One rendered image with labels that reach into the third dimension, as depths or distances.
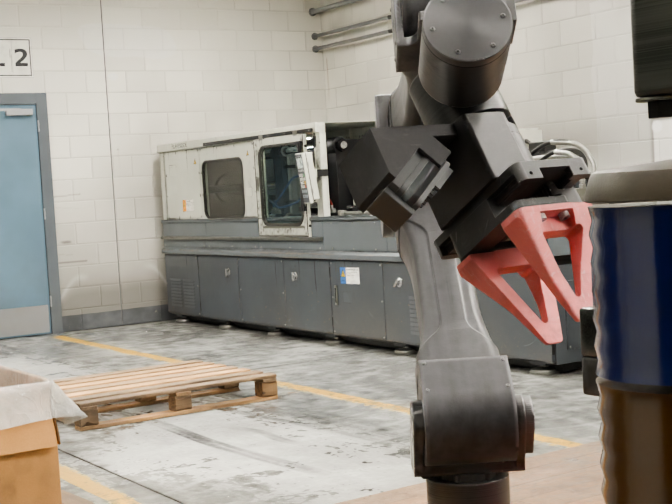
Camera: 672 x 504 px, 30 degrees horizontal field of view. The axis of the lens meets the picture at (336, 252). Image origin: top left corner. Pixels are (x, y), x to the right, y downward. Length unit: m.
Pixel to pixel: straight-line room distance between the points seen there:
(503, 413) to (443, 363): 0.06
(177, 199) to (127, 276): 0.91
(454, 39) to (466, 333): 0.26
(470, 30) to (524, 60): 9.78
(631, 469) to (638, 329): 0.03
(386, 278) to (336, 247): 0.68
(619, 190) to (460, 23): 0.56
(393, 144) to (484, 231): 0.09
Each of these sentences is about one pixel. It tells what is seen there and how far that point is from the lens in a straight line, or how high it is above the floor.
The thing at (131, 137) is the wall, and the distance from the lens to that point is 12.11.
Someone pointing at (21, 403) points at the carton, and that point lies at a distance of 3.98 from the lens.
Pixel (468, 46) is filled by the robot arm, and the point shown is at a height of 1.28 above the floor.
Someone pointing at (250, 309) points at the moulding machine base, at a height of 0.20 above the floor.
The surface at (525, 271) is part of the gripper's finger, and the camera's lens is 0.87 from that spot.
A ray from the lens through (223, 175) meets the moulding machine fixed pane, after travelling 10.92.
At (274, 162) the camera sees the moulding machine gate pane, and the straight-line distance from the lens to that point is 10.02.
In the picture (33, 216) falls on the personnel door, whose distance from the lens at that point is 11.72.
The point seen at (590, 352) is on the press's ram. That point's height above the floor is 1.12.
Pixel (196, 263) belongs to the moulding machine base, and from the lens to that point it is 11.45.
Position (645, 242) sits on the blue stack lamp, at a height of 1.18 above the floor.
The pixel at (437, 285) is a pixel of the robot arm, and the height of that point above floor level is 1.11.
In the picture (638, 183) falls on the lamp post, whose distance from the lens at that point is 0.24.
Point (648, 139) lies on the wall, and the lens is 9.56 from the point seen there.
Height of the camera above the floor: 1.20
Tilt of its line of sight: 3 degrees down
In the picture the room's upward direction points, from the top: 3 degrees counter-clockwise
